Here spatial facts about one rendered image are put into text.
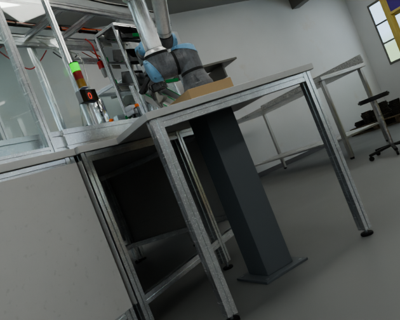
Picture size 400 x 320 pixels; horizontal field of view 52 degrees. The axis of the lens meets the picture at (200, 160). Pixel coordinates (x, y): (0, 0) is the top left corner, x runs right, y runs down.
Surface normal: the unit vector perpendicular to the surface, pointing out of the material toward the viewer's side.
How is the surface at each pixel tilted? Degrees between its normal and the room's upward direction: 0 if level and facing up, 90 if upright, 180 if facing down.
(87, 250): 90
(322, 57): 90
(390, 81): 90
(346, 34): 90
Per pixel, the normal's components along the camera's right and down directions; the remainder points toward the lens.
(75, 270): 0.79, -0.32
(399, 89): -0.82, 0.32
